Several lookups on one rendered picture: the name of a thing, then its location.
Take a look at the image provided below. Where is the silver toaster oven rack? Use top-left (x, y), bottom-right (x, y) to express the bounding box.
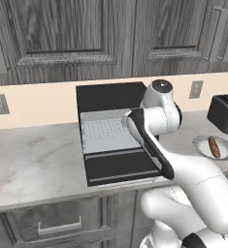
top-left (80, 108), bottom-right (143, 155)

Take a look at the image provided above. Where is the black toaster oven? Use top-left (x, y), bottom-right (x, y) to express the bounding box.
top-left (75, 81), bottom-right (164, 188)

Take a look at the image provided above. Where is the black toaster oven door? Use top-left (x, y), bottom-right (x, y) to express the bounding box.
top-left (83, 146), bottom-right (163, 188)

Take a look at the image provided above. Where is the silver drawer handle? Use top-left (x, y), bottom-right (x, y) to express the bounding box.
top-left (37, 215), bottom-right (83, 236)

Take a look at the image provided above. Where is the brown baguette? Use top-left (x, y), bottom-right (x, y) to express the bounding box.
top-left (208, 136), bottom-right (222, 160)

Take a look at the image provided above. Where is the black toaster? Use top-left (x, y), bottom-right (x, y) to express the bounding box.
top-left (206, 94), bottom-right (228, 136)

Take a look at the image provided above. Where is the grey wood drawer front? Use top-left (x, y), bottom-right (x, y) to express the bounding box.
top-left (0, 194), bottom-right (118, 248)

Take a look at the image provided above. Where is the grey wood base cupboard door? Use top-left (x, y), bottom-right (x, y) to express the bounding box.
top-left (116, 187), bottom-right (162, 248)

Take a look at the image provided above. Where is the grey round plate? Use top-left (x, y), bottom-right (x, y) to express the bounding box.
top-left (191, 134), bottom-right (228, 162)

